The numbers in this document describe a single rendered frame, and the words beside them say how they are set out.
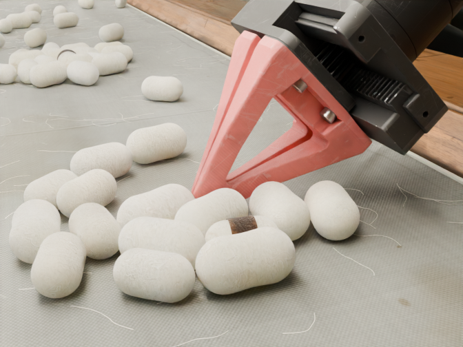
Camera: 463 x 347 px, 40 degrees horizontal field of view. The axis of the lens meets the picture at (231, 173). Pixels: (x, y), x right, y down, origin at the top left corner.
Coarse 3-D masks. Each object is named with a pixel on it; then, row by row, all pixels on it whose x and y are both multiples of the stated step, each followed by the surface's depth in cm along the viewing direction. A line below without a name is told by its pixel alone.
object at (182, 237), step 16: (128, 224) 26; (144, 224) 25; (160, 224) 25; (176, 224) 25; (192, 224) 25; (128, 240) 25; (144, 240) 25; (160, 240) 25; (176, 240) 24; (192, 240) 25; (192, 256) 25
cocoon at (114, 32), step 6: (114, 24) 80; (102, 30) 78; (108, 30) 78; (114, 30) 79; (120, 30) 80; (102, 36) 78; (108, 36) 78; (114, 36) 79; (120, 36) 80; (108, 42) 79
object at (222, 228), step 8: (256, 216) 26; (264, 216) 26; (216, 224) 26; (224, 224) 26; (264, 224) 26; (272, 224) 26; (208, 232) 26; (216, 232) 25; (224, 232) 25; (208, 240) 26
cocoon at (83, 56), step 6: (72, 54) 61; (78, 54) 61; (84, 54) 61; (60, 60) 60; (66, 60) 60; (72, 60) 60; (78, 60) 61; (84, 60) 61; (90, 60) 62; (66, 66) 60
